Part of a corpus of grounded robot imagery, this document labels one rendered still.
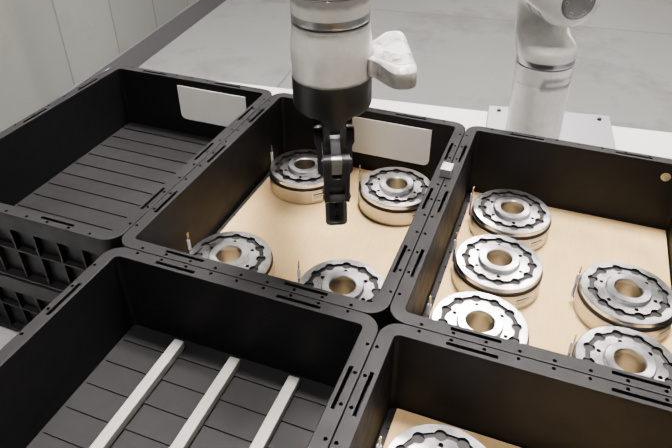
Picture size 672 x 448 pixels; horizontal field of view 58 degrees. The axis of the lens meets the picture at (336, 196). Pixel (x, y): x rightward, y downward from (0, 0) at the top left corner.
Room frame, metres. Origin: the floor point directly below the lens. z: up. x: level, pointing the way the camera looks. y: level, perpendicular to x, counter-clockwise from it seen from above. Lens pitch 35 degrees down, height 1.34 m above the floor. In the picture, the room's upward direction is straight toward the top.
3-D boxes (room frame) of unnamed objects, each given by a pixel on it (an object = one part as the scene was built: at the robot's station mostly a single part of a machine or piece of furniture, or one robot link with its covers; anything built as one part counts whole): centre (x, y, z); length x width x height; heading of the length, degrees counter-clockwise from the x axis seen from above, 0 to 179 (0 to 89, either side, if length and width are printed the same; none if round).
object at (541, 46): (0.94, -0.34, 1.03); 0.09 x 0.09 x 0.17; 14
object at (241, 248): (0.56, 0.13, 0.86); 0.05 x 0.05 x 0.01
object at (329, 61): (0.53, -0.01, 1.14); 0.11 x 0.09 x 0.06; 93
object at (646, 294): (0.50, -0.33, 0.86); 0.05 x 0.05 x 0.01
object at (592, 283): (0.50, -0.33, 0.86); 0.10 x 0.10 x 0.01
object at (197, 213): (0.64, 0.02, 0.87); 0.40 x 0.30 x 0.11; 159
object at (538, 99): (0.94, -0.34, 0.87); 0.09 x 0.09 x 0.17; 77
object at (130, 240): (0.64, 0.02, 0.92); 0.40 x 0.30 x 0.02; 159
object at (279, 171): (0.76, 0.05, 0.86); 0.10 x 0.10 x 0.01
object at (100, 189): (0.74, 0.30, 0.87); 0.40 x 0.30 x 0.11; 159
